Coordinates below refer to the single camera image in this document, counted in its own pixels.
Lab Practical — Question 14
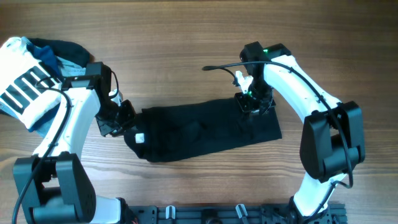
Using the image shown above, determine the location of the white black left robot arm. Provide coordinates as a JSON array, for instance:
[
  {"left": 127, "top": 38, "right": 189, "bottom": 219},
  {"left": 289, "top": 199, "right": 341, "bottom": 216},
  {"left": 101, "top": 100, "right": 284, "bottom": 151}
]
[{"left": 11, "top": 72, "right": 139, "bottom": 223}]

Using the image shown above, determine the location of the white black striped folded shirt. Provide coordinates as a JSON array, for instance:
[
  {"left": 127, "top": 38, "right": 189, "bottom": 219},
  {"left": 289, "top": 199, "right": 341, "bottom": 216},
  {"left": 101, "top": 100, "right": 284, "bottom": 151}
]
[{"left": 1, "top": 37, "right": 61, "bottom": 129}]

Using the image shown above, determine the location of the black polo shirt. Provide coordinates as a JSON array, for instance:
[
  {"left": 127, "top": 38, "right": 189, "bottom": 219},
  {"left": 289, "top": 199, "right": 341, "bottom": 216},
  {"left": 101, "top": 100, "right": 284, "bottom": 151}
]
[{"left": 124, "top": 98, "right": 282, "bottom": 162}]

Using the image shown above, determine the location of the black folded garment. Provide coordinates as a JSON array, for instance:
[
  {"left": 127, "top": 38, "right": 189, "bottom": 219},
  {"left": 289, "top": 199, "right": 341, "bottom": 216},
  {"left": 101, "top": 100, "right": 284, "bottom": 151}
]
[{"left": 27, "top": 37, "right": 93, "bottom": 67}]

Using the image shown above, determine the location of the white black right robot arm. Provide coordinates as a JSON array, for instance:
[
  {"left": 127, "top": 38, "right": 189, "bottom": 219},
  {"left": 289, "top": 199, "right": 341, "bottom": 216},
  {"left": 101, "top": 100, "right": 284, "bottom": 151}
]
[{"left": 235, "top": 42, "right": 365, "bottom": 223}]

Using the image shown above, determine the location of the light grey folded garment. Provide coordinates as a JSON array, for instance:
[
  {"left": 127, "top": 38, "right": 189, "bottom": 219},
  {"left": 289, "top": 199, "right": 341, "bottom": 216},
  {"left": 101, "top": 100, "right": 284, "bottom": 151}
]
[{"left": 35, "top": 57, "right": 86, "bottom": 138}]

